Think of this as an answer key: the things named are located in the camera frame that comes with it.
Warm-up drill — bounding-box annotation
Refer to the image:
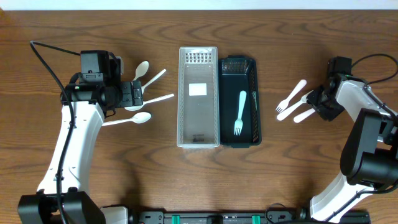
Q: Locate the cream plastic fork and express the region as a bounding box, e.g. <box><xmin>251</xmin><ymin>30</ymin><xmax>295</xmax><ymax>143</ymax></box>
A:
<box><xmin>276</xmin><ymin>91</ymin><xmax>313</xmax><ymax>121</ymax></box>

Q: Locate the pink-white plastic spoon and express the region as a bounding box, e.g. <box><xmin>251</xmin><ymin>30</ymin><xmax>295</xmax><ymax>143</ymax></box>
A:
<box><xmin>294</xmin><ymin>108</ymin><xmax>315</xmax><ymax>123</ymax></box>

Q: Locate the pink-white plastic fork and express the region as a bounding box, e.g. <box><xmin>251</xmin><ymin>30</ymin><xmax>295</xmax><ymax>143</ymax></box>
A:
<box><xmin>275</xmin><ymin>80</ymin><xmax>307</xmax><ymax>113</ymax></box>

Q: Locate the mint green plastic fork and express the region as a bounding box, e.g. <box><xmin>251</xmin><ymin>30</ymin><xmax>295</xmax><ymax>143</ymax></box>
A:
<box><xmin>234</xmin><ymin>90</ymin><xmax>247</xmax><ymax>136</ymax></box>

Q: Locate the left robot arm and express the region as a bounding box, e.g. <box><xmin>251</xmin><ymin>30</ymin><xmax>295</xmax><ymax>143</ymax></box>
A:
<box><xmin>17</xmin><ymin>74</ymin><xmax>141</xmax><ymax>223</ymax></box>

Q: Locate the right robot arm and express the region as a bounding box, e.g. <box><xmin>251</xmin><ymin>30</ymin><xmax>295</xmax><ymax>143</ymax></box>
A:
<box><xmin>309</xmin><ymin>73</ymin><xmax>397</xmax><ymax>223</ymax></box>

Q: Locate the white plastic spoon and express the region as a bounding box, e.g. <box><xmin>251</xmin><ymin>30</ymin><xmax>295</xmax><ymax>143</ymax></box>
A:
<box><xmin>133</xmin><ymin>61</ymin><xmax>149</xmax><ymax>81</ymax></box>
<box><xmin>103</xmin><ymin>112</ymin><xmax>152</xmax><ymax>126</ymax></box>
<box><xmin>124</xmin><ymin>93</ymin><xmax>174</xmax><ymax>111</ymax></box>
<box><xmin>141</xmin><ymin>69</ymin><xmax>167</xmax><ymax>94</ymax></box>

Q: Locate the white plastic spoon bottom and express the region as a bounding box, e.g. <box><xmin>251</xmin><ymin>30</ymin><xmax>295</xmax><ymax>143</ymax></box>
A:
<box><xmin>103</xmin><ymin>112</ymin><xmax>152</xmax><ymax>126</ymax></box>

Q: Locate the white plastic spoon top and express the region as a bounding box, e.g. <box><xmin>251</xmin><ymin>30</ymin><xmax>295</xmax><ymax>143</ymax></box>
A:
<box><xmin>133</xmin><ymin>61</ymin><xmax>149</xmax><ymax>81</ymax></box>

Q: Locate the clear plastic mesh basket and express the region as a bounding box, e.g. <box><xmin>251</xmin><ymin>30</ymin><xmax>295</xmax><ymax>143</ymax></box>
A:
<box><xmin>177</xmin><ymin>47</ymin><xmax>220</xmax><ymax>149</ymax></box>

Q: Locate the black plastic mesh basket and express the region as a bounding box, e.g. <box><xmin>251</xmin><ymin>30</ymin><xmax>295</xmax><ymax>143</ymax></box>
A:
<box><xmin>218</xmin><ymin>55</ymin><xmax>262</xmax><ymax>148</ymax></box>

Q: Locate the right black cable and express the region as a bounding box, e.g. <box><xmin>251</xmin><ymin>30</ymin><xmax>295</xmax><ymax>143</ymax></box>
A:
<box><xmin>351</xmin><ymin>53</ymin><xmax>398</xmax><ymax>86</ymax></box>

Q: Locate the black cable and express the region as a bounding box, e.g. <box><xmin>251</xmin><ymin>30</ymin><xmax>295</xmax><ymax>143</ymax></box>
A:
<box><xmin>351</xmin><ymin>53</ymin><xmax>398</xmax><ymax>86</ymax></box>
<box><xmin>29</xmin><ymin>40</ymin><xmax>81</xmax><ymax>224</ymax></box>

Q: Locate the left black cable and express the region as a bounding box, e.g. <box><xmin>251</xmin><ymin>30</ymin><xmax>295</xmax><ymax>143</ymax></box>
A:
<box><xmin>29</xmin><ymin>40</ymin><xmax>81</xmax><ymax>224</ymax></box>

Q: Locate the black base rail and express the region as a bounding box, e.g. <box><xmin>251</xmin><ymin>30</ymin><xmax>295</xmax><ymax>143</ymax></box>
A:
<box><xmin>99</xmin><ymin>207</ymin><xmax>371</xmax><ymax>224</ymax></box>

